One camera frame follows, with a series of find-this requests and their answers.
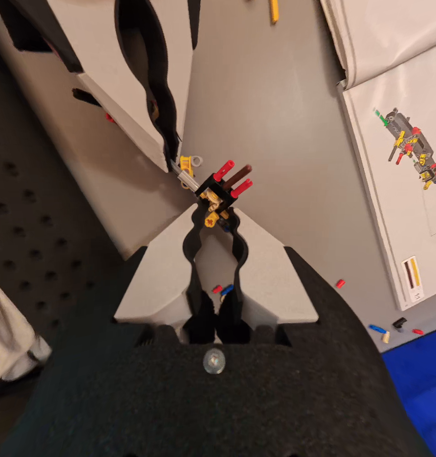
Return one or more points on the blue lego pin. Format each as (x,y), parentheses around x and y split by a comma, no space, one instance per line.
(377,328)
(227,289)

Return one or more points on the long yellow lego axle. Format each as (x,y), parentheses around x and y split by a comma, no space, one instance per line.
(274,10)

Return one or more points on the blue plastic bin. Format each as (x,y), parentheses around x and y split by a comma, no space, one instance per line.
(418,392)

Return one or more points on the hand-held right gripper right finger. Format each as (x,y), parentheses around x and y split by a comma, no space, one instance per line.
(278,285)

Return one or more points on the long grey lego beam assembly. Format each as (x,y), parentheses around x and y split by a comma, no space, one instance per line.
(211,222)

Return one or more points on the black lego pin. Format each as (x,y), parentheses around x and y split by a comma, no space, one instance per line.
(399,323)

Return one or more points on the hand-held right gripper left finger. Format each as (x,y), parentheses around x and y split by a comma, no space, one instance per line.
(153,285)

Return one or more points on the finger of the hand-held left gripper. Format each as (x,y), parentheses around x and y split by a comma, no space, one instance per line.
(178,53)
(96,53)

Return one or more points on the open lego instruction booklet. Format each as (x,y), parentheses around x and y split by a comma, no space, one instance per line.
(400,196)

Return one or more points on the light grey lego pin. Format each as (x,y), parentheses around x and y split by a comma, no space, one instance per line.
(185,175)

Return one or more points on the black lego fork red pins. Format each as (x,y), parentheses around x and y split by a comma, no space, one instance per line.
(218,187)

